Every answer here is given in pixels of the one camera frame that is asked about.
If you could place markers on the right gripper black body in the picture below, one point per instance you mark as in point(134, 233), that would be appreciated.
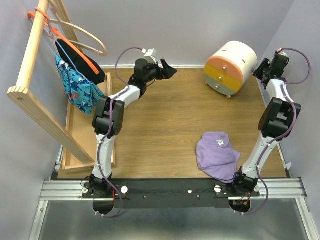
point(262, 69)

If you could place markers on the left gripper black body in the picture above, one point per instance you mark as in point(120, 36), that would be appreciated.
point(158, 73)

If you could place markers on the orange top drawer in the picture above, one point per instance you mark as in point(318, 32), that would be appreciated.
point(226, 66)

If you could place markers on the grey bottom drawer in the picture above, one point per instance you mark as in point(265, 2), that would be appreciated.
point(219, 87)

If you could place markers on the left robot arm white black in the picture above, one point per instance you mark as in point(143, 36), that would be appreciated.
point(108, 121)

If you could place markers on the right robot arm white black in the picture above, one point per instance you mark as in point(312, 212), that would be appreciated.
point(275, 124)

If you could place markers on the blue shark pattern garment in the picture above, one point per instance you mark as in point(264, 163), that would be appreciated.
point(82, 93)

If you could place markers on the black garment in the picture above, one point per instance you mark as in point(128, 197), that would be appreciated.
point(70, 55)

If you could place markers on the purple cloth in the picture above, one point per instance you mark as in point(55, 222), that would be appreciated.
point(216, 156)

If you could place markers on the wooden tray base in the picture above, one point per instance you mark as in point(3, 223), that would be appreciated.
point(80, 126)

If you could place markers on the wooden hanger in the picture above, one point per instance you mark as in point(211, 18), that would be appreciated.
point(62, 19)

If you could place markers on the orange hanger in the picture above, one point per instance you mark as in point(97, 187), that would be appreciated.
point(54, 32)

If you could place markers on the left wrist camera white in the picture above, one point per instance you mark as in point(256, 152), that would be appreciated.
point(149, 55)

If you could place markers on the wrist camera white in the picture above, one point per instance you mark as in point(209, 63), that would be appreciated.
point(149, 55)
point(281, 52)

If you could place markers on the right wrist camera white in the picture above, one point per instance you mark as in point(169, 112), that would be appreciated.
point(281, 52)

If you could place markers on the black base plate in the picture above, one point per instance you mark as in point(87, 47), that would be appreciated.
point(161, 193)

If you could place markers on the aluminium rail frame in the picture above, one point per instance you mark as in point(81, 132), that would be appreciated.
point(280, 212)

